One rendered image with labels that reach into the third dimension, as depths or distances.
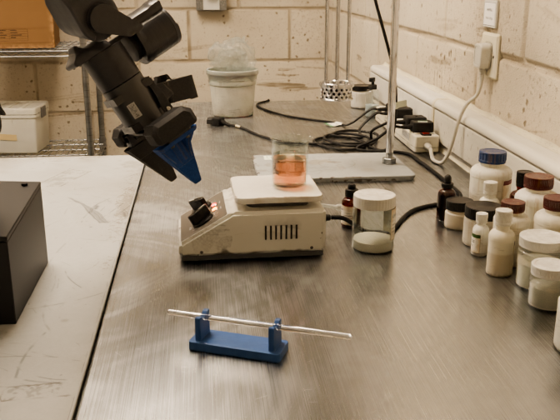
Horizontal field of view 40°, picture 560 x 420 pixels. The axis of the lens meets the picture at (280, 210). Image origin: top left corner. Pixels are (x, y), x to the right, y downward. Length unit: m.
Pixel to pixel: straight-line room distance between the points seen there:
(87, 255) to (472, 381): 0.57
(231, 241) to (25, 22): 2.28
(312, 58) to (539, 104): 2.28
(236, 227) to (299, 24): 2.55
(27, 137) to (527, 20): 2.33
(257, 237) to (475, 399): 0.42
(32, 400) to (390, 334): 0.37
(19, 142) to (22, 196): 2.33
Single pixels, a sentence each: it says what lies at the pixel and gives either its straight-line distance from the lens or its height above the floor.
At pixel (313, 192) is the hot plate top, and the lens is 1.05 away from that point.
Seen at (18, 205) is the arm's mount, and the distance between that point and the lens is 0.97.
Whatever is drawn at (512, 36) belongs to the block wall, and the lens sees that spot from 1.48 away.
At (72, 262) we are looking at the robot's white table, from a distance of 1.08.
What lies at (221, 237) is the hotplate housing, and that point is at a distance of 1.04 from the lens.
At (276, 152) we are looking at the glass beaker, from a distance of 1.06.
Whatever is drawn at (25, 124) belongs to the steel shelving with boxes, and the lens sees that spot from 3.31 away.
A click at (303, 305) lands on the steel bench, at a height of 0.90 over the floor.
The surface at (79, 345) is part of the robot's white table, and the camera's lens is 0.85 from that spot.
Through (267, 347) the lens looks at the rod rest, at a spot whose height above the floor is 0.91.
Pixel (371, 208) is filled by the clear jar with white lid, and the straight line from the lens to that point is 1.06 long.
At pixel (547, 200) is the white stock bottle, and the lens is 1.04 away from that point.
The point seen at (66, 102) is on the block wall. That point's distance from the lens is 3.59.
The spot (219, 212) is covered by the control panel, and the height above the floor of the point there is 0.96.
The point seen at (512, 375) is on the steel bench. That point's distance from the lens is 0.80.
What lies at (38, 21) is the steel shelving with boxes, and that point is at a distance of 3.21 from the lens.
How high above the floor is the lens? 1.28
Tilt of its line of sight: 17 degrees down
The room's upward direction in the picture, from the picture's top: straight up
